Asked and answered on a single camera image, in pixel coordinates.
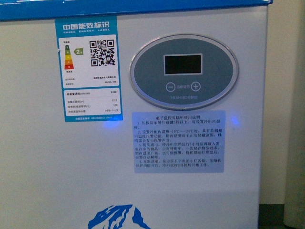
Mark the white chest freezer blue rim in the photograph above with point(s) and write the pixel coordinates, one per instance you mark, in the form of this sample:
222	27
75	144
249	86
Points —
58	175

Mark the white instruction sticker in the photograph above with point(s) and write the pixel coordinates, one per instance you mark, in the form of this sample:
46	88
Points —
179	142

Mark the oval grey control panel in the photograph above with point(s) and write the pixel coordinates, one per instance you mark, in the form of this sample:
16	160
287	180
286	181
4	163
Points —
184	71

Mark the blue China energy label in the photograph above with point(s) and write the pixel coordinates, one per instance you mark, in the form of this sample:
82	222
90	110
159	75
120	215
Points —
90	68

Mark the blue mountain logo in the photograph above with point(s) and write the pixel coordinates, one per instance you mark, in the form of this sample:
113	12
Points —
118	217

